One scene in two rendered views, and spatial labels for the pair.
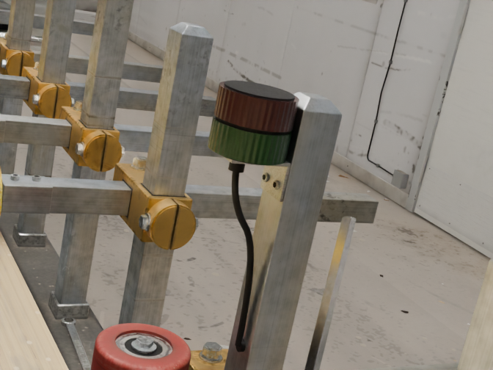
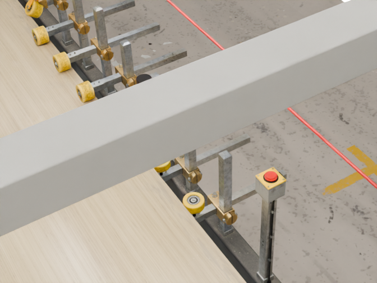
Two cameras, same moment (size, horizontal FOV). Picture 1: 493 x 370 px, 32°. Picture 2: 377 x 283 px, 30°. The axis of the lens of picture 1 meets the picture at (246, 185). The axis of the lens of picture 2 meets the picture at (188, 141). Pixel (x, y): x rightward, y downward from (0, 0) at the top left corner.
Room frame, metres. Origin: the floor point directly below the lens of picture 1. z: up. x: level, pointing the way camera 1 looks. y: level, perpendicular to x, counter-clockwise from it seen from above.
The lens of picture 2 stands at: (-1.53, -0.17, 2.81)
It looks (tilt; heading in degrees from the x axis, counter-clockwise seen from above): 43 degrees down; 0
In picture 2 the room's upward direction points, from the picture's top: 3 degrees counter-clockwise
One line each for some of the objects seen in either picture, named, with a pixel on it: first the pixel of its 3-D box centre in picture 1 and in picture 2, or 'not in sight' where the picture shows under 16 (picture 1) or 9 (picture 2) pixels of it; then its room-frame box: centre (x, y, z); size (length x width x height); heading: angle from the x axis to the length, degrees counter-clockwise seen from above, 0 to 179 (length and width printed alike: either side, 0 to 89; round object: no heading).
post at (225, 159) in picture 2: not in sight; (225, 199); (0.21, -0.28, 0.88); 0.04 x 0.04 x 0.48; 29
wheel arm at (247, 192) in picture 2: not in sight; (238, 196); (0.29, -0.34, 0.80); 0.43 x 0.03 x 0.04; 119
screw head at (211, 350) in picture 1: (211, 351); not in sight; (0.71, 0.00, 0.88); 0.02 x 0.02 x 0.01
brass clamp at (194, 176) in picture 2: not in sight; (188, 168); (0.45, -0.15, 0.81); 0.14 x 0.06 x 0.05; 29
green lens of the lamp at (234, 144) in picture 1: (249, 138); not in sight; (0.63, 0.00, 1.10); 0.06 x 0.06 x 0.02
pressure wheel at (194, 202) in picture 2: not in sight; (193, 209); (0.19, -0.16, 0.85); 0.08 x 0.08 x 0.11
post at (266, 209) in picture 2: not in sight; (267, 238); (-0.02, -0.41, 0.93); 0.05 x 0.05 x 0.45; 29
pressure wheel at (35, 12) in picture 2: not in sight; (33, 8); (1.50, 0.58, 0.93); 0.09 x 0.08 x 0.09; 119
